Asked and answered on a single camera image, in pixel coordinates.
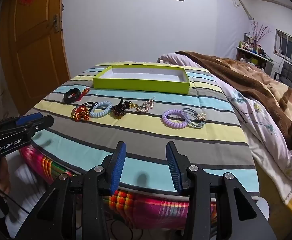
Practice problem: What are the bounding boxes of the white wall pipe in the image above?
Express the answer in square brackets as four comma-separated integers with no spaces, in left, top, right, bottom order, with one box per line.
[230,0,255,22]

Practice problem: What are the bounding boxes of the purple spiral hair tie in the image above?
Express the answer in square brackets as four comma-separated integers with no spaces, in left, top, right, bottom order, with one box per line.
[161,109,187,129]

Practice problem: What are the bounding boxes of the rhinestone hair clip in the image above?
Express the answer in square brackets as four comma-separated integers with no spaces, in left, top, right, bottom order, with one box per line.
[135,97,155,113]

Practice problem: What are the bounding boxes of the wooden door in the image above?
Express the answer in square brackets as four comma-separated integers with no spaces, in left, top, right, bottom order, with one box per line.
[0,0,71,117]

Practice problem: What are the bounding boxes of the red gold knot hair tie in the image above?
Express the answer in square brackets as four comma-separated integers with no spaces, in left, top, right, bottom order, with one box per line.
[71,105,91,122]

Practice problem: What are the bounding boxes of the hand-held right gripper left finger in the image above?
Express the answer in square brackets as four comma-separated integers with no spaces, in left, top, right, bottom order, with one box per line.
[14,141,127,240]

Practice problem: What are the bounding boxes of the black padded chair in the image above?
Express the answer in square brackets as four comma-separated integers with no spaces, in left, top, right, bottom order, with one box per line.
[280,60,292,90]

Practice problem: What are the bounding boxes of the dark beaded hair tie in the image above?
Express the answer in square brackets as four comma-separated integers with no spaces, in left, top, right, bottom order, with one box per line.
[111,99,127,118]

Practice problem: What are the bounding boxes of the black smart band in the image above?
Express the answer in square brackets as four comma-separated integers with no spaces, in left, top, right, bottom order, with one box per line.
[63,88,82,105]

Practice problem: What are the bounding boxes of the light blue spiral hair tie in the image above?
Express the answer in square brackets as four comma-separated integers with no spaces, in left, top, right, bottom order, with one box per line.
[89,101,113,118]

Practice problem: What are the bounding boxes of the metal door latch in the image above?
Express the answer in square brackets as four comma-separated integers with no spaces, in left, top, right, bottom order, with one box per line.
[53,14,62,33]

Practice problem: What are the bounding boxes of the thin black hair tie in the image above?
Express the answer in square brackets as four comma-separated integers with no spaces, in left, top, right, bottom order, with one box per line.
[82,101,99,110]

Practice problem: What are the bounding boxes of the plaid mattress cover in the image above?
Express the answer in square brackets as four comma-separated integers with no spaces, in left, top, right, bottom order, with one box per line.
[18,144,216,230]

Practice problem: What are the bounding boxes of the lime green cardboard box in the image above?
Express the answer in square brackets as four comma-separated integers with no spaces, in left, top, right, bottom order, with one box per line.
[93,64,191,95]

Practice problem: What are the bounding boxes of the pale floral quilt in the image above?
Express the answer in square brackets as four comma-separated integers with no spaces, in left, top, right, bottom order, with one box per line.
[157,53,292,220]

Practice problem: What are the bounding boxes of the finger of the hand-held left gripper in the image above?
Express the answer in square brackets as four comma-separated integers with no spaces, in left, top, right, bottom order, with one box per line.
[0,116,54,141]
[0,112,43,131]

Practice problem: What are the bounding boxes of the grey-blue flower hair tie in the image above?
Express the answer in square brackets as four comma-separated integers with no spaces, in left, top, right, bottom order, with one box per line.
[182,107,207,129]

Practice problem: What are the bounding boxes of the person's left hand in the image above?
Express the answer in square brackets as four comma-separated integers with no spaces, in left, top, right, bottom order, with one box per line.
[0,155,11,198]

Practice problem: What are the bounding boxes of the white shelf desk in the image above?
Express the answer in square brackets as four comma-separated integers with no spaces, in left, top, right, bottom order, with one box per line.
[236,46,274,70]

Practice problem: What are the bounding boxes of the group of jars and bottles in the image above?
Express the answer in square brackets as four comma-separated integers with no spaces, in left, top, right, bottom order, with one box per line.
[238,32,261,53]

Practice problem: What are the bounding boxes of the barred window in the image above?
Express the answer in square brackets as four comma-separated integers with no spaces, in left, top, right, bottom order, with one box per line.
[273,29,292,70]

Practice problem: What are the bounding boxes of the brown plush blanket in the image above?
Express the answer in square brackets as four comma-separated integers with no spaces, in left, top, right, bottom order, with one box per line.
[175,51,292,150]

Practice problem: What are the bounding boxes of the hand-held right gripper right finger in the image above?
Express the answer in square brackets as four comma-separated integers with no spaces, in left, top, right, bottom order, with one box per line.
[165,141,278,240]

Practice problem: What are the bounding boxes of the purple flower branches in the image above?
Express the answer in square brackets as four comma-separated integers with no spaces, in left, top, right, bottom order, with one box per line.
[250,20,273,45]

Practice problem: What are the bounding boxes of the striped bedsheet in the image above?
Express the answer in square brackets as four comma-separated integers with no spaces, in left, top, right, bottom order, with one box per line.
[23,61,256,198]

